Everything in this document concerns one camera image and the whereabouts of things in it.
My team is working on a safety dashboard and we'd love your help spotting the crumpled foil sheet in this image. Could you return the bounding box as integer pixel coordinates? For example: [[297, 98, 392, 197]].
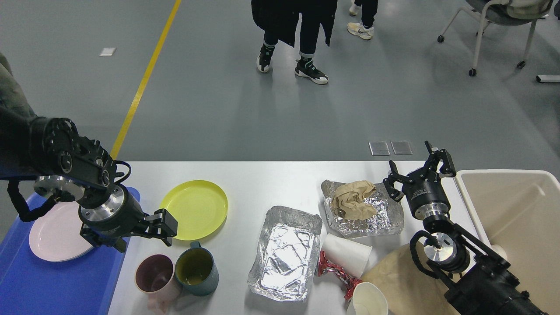
[[321, 180, 404, 239]]

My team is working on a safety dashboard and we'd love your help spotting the floor metal plate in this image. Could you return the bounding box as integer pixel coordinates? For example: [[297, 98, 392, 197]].
[[391, 141, 413, 155], [368, 141, 391, 156]]

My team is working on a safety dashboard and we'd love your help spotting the lying white paper cup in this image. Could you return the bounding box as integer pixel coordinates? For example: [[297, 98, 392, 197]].
[[322, 234, 372, 278]]

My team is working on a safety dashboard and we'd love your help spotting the yellow plastic plate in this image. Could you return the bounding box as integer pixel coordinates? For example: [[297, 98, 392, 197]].
[[159, 180, 228, 241]]

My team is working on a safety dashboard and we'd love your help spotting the brown paper bag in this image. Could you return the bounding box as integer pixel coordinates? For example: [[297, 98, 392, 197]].
[[361, 245, 458, 315]]

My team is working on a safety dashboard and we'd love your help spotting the white floor label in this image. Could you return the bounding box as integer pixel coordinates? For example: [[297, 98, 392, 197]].
[[99, 47, 116, 56]]

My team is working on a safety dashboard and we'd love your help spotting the left floor metal plate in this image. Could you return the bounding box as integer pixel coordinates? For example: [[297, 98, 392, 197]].
[[368, 141, 391, 156]]

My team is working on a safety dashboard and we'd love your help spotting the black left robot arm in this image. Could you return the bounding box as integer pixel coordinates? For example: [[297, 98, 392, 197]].
[[0, 108, 178, 252]]

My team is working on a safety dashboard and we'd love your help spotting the white rolling chair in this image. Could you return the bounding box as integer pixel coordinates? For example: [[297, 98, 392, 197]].
[[437, 0, 553, 77]]

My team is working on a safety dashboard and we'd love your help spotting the upright white paper cup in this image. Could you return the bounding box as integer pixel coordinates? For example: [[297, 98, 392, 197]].
[[346, 282, 389, 315]]

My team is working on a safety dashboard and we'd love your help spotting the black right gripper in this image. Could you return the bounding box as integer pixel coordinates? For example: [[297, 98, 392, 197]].
[[383, 141, 456, 220]]

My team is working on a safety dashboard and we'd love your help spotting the blue plastic tray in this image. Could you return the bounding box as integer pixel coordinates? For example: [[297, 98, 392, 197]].
[[0, 186, 141, 315]]

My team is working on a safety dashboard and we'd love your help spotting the right floor metal plate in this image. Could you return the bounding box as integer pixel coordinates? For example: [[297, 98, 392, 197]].
[[391, 141, 413, 155]]

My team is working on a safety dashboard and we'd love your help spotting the pink mug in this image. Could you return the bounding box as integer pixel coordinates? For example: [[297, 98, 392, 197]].
[[135, 255, 183, 315]]

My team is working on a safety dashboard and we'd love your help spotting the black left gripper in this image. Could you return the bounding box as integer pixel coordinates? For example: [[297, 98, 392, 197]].
[[79, 186, 178, 253]]

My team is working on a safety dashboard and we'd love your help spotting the pink plate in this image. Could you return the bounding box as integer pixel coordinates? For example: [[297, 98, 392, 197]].
[[28, 202, 93, 263]]

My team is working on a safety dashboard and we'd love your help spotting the red snack wrapper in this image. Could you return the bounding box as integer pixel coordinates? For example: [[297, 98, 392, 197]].
[[316, 250, 363, 301]]

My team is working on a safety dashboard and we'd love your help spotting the person in black coat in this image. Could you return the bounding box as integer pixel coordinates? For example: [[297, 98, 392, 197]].
[[251, 0, 337, 84]]

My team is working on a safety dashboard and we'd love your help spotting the crumpled brown paper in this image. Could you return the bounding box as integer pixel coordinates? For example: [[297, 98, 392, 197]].
[[331, 181, 377, 220]]

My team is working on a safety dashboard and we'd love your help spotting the beige plastic bin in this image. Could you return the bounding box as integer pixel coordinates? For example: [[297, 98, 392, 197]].
[[455, 170, 560, 315]]

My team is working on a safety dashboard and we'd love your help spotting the metal bar on floor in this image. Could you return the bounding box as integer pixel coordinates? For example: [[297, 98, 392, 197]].
[[535, 74, 560, 83]]

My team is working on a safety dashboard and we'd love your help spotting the teal mug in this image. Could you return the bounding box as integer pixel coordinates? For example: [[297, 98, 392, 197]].
[[175, 241, 219, 297]]

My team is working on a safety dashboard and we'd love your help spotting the aluminium foil tray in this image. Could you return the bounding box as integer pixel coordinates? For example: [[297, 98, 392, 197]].
[[247, 206, 322, 302]]

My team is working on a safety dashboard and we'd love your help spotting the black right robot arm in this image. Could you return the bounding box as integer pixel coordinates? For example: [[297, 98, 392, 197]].
[[383, 141, 544, 315]]

